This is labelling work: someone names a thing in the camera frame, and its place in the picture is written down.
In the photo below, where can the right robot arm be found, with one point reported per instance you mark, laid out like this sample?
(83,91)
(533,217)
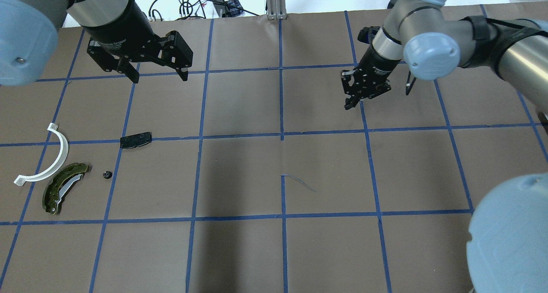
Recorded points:
(483,69)

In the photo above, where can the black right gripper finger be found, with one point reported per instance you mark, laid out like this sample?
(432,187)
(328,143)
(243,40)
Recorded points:
(351,102)

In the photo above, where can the olive green brake shoe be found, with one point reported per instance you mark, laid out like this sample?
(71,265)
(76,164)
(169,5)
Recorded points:
(60,184)

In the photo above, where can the black brake pad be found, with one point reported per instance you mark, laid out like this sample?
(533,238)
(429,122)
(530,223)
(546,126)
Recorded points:
(135,140)

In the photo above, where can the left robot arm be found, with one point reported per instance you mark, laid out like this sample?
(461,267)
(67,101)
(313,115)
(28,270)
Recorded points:
(30,31)

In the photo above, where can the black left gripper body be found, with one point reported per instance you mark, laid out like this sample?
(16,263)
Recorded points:
(121,29)

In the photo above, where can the aluminium frame post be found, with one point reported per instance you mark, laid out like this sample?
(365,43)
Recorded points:
(276,9)

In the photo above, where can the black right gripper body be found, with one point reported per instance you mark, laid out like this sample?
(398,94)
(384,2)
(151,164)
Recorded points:
(373,65)

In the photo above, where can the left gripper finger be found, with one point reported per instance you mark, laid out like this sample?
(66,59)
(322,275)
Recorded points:
(126,68)
(182,71)

